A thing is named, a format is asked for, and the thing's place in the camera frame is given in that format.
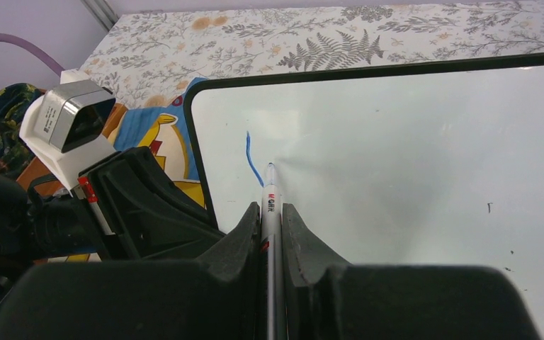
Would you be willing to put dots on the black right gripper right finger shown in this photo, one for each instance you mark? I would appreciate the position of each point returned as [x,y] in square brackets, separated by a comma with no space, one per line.
[329,298]

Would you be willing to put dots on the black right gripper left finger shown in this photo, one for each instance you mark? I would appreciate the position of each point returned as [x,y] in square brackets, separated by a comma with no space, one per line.
[210,297]

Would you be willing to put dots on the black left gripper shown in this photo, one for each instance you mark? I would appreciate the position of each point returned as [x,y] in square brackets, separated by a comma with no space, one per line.
[98,211]

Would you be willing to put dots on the blue capped whiteboard marker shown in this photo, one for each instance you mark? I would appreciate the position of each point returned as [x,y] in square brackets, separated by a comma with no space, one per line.
[274,309]

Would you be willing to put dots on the black framed whiteboard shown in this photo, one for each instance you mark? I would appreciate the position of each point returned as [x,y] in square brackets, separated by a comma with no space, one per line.
[432,163]

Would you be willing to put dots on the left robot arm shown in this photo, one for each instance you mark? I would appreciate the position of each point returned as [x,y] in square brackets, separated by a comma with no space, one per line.
[14,234]

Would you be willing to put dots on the wooden compartment tray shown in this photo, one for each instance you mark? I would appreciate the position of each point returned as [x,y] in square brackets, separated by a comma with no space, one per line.
[67,166]

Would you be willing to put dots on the dark rolled fabric top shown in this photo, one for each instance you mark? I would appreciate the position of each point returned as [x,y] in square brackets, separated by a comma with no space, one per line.
[15,100]

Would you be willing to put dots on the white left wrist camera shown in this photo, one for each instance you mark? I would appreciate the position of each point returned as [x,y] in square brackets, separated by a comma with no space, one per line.
[74,112]

